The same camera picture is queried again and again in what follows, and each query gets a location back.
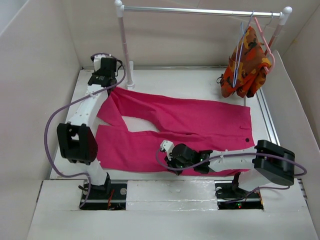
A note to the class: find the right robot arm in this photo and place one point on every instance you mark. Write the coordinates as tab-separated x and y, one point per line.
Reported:
256	166

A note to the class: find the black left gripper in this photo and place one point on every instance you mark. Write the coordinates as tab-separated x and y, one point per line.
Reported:
97	73

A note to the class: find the pink plastic hanger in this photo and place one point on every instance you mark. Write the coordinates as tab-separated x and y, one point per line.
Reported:
268	70

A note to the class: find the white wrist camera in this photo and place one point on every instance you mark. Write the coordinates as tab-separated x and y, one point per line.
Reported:
166	146
96	60

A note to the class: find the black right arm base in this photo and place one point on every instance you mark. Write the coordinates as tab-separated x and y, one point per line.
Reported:
230	197

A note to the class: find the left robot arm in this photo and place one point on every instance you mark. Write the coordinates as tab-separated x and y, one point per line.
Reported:
77	142

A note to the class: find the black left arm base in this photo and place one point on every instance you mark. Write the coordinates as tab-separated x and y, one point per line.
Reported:
112	196

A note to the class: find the orange camouflage shorts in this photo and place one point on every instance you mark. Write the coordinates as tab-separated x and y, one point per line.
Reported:
251	73

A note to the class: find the pink trousers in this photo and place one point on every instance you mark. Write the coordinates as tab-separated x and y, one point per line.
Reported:
135	124

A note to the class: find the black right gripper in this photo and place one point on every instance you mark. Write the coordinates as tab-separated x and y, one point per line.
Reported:
169	161

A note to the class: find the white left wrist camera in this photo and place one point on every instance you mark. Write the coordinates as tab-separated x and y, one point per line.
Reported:
96	60

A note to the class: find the light blue wire hanger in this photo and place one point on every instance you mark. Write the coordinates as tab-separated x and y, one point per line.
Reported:
239	48

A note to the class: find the aluminium table edge rail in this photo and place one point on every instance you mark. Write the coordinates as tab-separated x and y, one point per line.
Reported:
268	121

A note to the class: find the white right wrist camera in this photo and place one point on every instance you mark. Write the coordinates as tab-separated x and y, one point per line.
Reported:
166	146

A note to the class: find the white clothes rack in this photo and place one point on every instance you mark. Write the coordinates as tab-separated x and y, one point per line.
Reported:
120	8

